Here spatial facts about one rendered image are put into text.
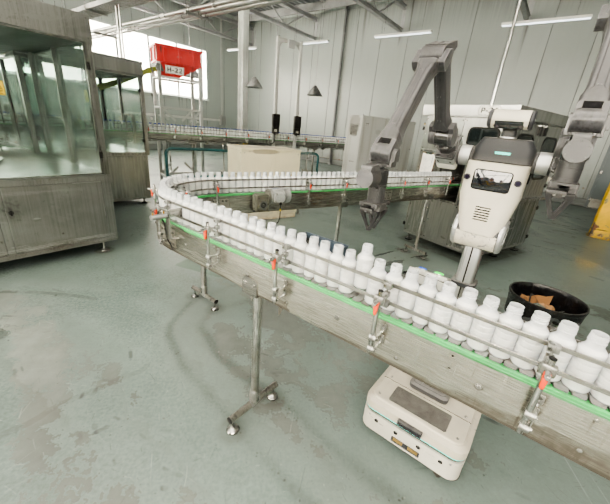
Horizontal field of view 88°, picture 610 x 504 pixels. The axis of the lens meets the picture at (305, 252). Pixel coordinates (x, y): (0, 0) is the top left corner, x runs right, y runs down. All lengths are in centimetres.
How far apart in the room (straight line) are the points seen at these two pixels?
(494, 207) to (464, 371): 74
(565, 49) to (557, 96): 124
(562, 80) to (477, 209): 1165
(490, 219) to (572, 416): 79
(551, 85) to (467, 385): 1234
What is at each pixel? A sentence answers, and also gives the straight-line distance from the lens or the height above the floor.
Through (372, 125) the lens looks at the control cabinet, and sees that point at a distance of 737.
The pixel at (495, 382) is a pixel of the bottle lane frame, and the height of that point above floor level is 94.
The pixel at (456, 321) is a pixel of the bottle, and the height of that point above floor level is 106.
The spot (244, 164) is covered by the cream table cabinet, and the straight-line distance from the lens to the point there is 524.
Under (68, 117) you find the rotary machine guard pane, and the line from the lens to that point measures 404.
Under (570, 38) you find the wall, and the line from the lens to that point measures 1334.
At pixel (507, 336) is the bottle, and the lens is 107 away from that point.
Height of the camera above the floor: 157
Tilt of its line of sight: 22 degrees down
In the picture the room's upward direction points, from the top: 5 degrees clockwise
